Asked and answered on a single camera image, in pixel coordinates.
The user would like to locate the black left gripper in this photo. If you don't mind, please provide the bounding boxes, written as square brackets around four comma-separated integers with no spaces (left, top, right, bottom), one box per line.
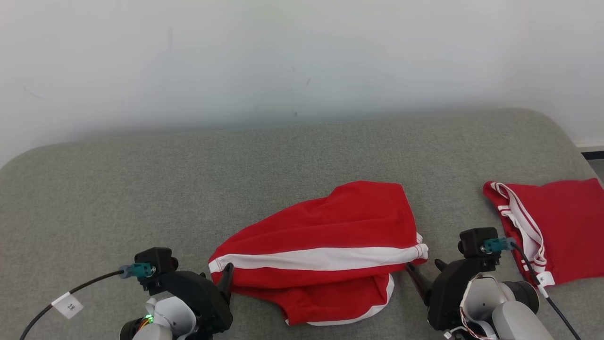
[142,263,235,337]

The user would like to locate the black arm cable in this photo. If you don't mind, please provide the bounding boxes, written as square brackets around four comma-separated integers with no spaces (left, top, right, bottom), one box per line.
[481,237,583,340]
[19,263,156,340]

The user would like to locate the white cable label tag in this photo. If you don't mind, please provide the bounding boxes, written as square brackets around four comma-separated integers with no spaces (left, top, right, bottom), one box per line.
[536,272,554,299]
[51,292,84,320]

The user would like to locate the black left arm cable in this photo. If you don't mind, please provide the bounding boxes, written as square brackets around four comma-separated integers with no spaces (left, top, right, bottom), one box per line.
[19,263,156,340]

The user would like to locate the red jersey with white stripes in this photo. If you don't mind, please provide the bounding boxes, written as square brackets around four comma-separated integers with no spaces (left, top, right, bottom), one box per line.
[482,178,604,287]

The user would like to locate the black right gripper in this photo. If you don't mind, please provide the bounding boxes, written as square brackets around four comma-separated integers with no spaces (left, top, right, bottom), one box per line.
[406,257,501,331]

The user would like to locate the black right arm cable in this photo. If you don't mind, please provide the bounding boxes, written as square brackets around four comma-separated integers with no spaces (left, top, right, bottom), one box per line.
[481,237,583,340]

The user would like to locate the red shorts with white band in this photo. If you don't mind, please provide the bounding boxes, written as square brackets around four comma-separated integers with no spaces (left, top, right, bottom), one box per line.
[208,180,429,327]

